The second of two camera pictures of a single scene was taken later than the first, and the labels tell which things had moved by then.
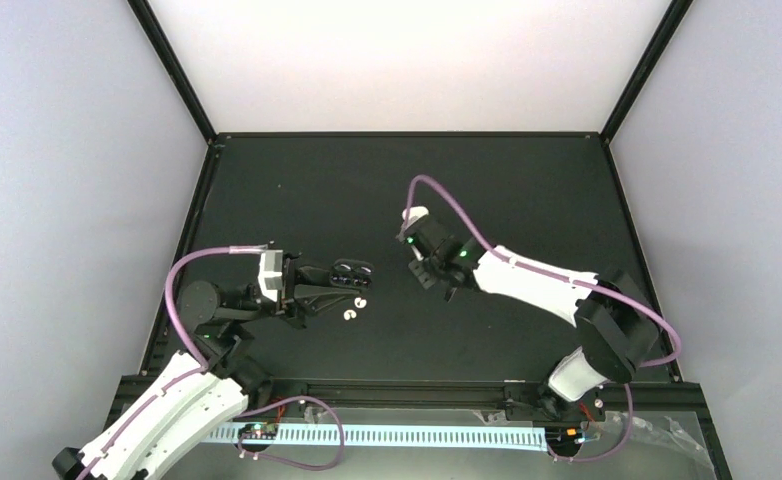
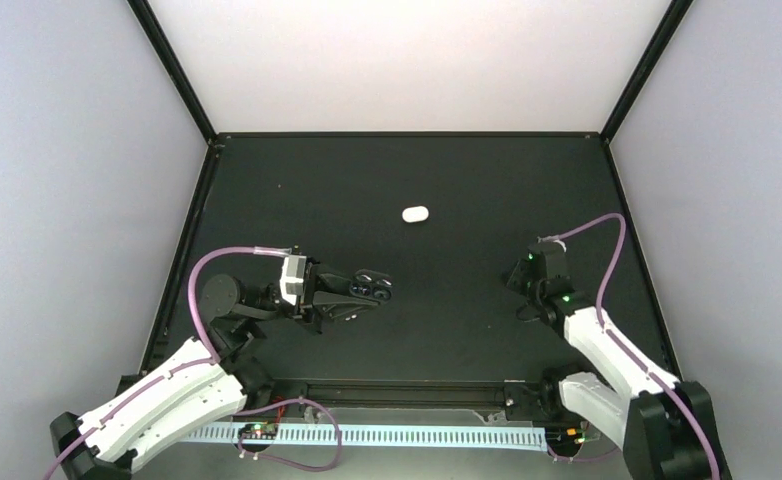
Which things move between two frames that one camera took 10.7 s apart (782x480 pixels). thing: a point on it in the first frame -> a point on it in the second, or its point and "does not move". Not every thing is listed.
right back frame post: [668, 26] does not move
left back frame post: [180, 79] does not move
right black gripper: [422, 276] -> [512, 279]
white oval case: [415, 214] does not move
